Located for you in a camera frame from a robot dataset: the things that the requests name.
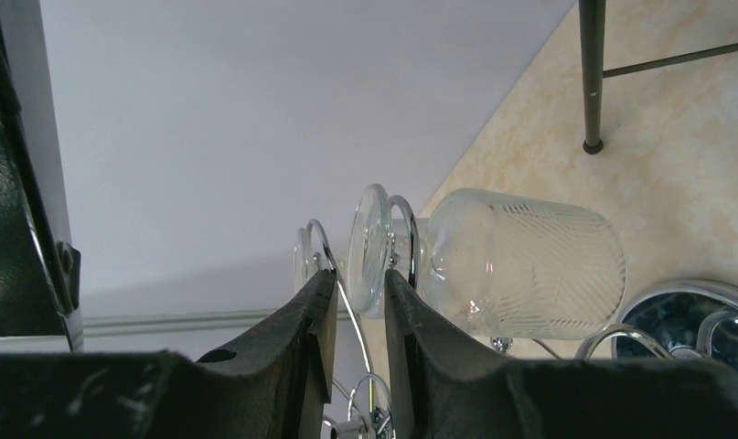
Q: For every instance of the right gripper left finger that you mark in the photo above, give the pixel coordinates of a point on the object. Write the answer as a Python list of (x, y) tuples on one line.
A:
[(272, 381)]

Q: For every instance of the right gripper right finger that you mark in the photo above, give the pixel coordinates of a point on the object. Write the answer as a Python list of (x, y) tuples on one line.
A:
[(622, 384)]

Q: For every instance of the glass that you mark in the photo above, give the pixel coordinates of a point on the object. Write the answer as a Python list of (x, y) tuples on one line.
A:
[(304, 263), (493, 264)]

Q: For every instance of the chrome wine glass rack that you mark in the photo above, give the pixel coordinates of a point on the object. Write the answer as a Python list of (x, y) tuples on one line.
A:
[(673, 313)]

